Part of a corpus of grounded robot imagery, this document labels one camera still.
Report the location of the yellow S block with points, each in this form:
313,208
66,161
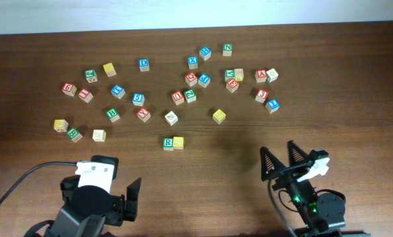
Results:
219,116
178,142

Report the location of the red Q block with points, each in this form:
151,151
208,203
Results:
191,79

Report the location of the green R block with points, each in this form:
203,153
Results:
168,144

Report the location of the plain wooden block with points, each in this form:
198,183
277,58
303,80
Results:
272,75
171,118
99,135

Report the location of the blue T block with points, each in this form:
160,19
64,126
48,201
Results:
118,91

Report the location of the green C block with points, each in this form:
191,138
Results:
90,75

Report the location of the plain wooden block centre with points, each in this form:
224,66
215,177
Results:
171,118

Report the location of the green N block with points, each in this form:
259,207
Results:
227,49

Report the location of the green B block upper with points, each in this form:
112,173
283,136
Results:
112,115

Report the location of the red 3 block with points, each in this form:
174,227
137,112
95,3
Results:
261,95

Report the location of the green Z block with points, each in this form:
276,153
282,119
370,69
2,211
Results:
190,95

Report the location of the blue H block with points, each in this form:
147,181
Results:
205,53

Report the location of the yellow W block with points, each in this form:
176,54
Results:
60,125

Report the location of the green V block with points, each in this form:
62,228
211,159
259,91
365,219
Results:
229,74

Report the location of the blue P block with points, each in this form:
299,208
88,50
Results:
204,80

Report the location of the red I block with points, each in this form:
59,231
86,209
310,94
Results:
85,95

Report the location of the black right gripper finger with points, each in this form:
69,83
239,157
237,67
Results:
297,156
271,167

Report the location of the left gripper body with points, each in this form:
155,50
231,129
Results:
130,200

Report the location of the green B block lower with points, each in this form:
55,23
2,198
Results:
74,134

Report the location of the yellow block top left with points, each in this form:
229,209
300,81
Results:
109,69

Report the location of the red Y block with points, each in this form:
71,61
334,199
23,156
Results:
143,114

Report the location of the yellow edged 8 block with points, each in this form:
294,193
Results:
238,74

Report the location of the green b block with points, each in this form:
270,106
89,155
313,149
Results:
74,134
112,115

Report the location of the red A block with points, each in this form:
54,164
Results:
261,75

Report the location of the blue 5 block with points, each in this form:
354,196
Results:
138,99

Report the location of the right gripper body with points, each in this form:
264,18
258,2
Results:
289,173

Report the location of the plain wooden block right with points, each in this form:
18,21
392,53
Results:
272,75

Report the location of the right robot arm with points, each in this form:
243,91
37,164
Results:
322,211

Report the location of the red E block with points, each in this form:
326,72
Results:
232,85

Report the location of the plain wooden block left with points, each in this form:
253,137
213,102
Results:
99,135

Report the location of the blue X block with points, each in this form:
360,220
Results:
192,62

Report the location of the blue I block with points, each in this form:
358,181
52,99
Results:
272,105

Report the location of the red 6 block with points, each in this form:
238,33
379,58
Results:
69,89

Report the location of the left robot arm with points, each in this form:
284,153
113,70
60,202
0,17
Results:
89,206

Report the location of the blue D block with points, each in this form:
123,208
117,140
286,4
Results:
144,65

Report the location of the red U block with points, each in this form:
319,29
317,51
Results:
177,97

